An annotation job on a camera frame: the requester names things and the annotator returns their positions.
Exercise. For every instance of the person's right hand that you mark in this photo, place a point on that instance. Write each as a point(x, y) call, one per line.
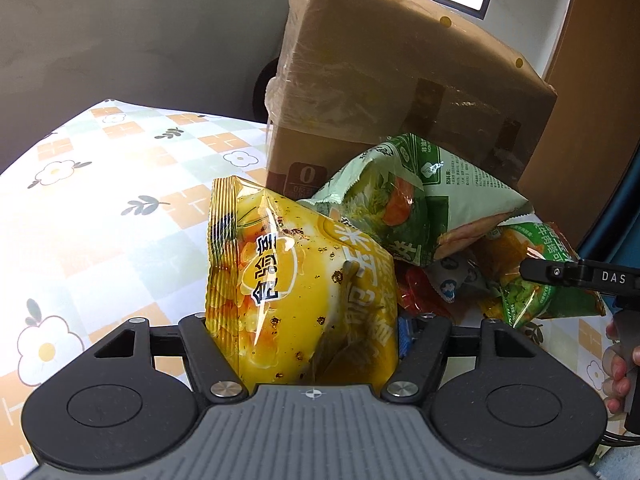
point(618, 385)

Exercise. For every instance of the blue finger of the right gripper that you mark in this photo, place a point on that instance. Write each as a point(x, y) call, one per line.
point(585, 274)

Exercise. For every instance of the brown cardboard box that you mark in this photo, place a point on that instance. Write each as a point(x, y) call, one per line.
point(353, 73)

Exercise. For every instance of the wooden headboard panel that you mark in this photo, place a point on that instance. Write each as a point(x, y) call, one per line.
point(593, 130)

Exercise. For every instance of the green red chip bag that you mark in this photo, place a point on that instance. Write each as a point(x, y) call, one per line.
point(484, 281)

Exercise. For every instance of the floral patterned bed sheet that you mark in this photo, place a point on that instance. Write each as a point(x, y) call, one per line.
point(104, 251)

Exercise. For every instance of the yellow chip bag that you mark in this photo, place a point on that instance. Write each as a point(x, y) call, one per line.
point(295, 297)

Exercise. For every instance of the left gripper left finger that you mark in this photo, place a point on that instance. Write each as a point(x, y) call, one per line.
point(211, 377)

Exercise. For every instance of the light green snack bag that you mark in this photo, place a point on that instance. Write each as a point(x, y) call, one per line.
point(418, 201)

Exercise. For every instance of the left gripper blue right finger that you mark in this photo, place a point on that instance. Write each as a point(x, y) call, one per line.
point(421, 344)

